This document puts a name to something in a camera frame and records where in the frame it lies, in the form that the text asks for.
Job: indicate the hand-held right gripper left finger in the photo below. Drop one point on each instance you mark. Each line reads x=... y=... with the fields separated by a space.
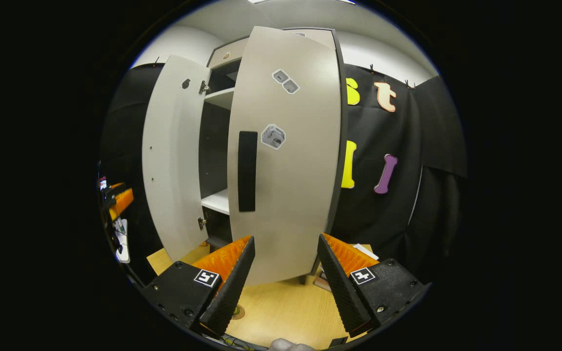
x=227 y=297

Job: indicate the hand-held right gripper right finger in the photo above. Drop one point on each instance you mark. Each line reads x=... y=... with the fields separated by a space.
x=342 y=292

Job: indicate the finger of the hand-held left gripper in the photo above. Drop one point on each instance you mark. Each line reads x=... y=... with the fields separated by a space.
x=122 y=202
x=112 y=187

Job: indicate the round cork coaster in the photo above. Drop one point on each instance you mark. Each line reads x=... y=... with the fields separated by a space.
x=239 y=313

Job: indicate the grey cabinet door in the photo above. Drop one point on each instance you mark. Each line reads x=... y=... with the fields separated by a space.
x=173 y=156
x=300 y=195

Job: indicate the grey cabinet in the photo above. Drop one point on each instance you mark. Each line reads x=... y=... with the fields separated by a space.
x=208 y=146

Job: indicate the white cabinet shelf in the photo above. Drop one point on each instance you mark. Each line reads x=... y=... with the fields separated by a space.
x=217 y=201
x=220 y=97

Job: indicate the white power strip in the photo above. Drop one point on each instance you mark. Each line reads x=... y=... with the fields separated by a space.
x=122 y=239

